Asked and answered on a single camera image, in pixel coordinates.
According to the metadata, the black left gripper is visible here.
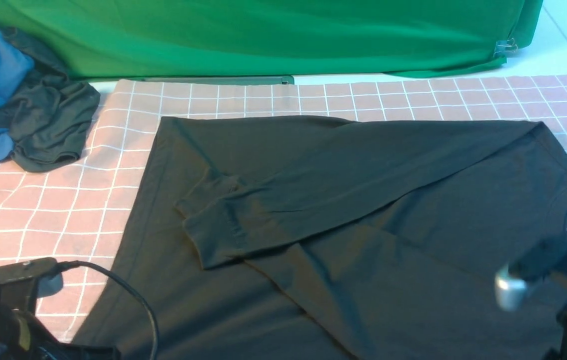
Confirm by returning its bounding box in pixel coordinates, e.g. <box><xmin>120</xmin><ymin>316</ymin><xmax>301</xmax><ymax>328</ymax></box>
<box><xmin>0</xmin><ymin>262</ymin><xmax>122</xmax><ymax>360</ymax></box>

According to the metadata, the dark gray long-sleeve shirt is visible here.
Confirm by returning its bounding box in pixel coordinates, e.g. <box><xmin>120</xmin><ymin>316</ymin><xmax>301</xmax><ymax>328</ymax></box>
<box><xmin>112</xmin><ymin>115</ymin><xmax>567</xmax><ymax>360</ymax></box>

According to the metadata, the pink checkered tablecloth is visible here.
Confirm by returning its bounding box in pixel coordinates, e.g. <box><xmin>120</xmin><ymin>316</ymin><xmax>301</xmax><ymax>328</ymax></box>
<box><xmin>0</xmin><ymin>74</ymin><xmax>567</xmax><ymax>346</ymax></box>

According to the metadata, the dark gray crumpled garment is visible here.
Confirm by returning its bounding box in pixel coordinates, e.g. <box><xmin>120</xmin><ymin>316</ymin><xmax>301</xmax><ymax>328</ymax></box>
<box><xmin>0</xmin><ymin>27</ymin><xmax>101</xmax><ymax>173</ymax></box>

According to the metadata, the metal binder clip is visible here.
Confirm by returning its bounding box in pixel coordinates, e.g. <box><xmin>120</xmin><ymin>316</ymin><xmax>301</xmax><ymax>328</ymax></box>
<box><xmin>493</xmin><ymin>38</ymin><xmax>519</xmax><ymax>58</ymax></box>

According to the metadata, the green backdrop cloth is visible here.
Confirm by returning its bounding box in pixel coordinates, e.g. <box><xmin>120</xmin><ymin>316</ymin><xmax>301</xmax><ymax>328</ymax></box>
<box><xmin>0</xmin><ymin>0</ymin><xmax>543</xmax><ymax>79</ymax></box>

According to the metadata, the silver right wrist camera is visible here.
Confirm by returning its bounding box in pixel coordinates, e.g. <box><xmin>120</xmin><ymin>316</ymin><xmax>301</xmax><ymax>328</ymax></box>
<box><xmin>494</xmin><ymin>237</ymin><xmax>567</xmax><ymax>312</ymax></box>

